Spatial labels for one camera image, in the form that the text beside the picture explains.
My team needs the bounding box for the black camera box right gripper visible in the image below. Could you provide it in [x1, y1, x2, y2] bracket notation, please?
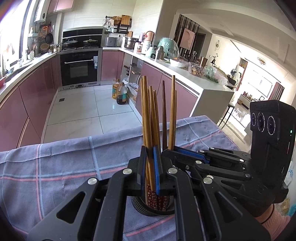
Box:
[250, 100, 295, 203]

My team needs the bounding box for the bamboo chopstick red patterned end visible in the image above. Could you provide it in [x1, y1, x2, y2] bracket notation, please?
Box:
[142, 76, 156, 191]

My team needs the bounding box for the steel stock pot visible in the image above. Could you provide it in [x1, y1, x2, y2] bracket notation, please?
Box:
[124, 37, 138, 50]

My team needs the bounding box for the white water heater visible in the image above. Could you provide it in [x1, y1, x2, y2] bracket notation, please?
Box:
[34, 0, 50, 23]

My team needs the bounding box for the black built-in oven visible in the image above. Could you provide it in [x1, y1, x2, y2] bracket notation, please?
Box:
[60, 48, 102, 90]

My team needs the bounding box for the cooking oil bottle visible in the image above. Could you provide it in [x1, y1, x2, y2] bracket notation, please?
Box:
[112, 79, 120, 99]

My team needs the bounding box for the black range hood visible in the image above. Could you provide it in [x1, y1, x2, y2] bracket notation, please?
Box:
[62, 27, 104, 50]

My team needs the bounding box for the wall spice rack shelf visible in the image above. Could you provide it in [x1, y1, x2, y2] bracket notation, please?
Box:
[102, 15, 132, 35]

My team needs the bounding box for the right hand with wristband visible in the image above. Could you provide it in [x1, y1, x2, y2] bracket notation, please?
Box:
[255, 204, 291, 240]

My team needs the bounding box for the pink upper cabinet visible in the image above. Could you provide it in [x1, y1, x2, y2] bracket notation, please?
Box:
[48, 0, 74, 14]

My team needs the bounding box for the plaid grey blue tablecloth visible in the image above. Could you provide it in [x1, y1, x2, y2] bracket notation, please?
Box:
[1, 115, 240, 240]

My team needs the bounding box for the mint green appliance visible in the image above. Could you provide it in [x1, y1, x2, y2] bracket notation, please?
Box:
[158, 37, 179, 59]

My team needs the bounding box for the black mesh utensil cup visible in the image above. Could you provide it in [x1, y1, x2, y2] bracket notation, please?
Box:
[131, 196, 175, 216]

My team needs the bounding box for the dark oil bottle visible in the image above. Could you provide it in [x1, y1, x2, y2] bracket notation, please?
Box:
[116, 82, 127, 105]

